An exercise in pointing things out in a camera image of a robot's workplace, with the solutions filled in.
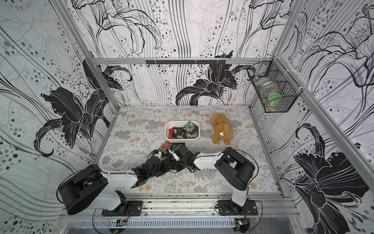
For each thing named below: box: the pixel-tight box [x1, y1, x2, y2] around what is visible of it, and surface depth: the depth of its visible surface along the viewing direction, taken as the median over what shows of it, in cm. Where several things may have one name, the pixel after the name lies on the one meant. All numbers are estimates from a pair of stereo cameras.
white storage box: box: [164, 119, 201, 141], surface depth 101 cm
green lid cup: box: [267, 92, 281, 111], surface depth 81 cm
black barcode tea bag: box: [172, 126, 188, 139], surface depth 100 cm
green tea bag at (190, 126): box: [182, 120, 195, 133], surface depth 103 cm
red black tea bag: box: [157, 140, 173, 154], surface depth 95 cm
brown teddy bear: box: [211, 113, 235, 146], surface depth 93 cm
